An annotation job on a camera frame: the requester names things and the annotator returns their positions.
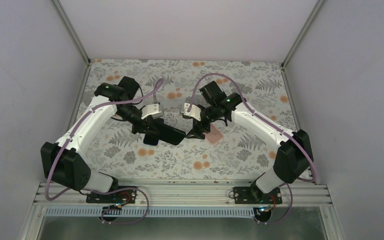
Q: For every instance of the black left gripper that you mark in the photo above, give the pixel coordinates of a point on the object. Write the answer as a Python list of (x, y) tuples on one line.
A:
[(149, 122)]

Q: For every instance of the slotted grey cable duct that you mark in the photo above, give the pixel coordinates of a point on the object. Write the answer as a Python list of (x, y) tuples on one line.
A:
[(154, 211)]

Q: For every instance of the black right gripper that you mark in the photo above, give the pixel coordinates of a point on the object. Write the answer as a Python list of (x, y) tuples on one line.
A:
[(198, 134)]

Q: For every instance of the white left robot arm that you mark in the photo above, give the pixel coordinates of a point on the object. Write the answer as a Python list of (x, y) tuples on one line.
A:
[(65, 161)]

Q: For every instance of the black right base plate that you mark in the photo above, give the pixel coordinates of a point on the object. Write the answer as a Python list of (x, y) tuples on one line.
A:
[(247, 195)]

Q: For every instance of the blue black phone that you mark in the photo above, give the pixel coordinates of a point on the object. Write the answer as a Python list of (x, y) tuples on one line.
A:
[(167, 133)]

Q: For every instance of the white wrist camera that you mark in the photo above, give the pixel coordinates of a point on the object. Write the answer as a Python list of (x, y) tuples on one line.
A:
[(154, 110), (190, 111)]

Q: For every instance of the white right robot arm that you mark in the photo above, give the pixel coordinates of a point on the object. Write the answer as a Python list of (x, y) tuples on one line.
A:
[(293, 148)]

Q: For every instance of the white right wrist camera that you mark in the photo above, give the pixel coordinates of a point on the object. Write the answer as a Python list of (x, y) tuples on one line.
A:
[(190, 111)]

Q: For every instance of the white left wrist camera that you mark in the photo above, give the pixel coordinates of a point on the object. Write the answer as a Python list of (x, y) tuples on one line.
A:
[(154, 110)]

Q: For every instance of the pink phone case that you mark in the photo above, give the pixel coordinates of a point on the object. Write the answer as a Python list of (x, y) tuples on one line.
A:
[(214, 135)]

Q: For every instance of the aluminium front rail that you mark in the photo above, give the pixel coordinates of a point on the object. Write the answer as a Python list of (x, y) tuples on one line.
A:
[(201, 193)]

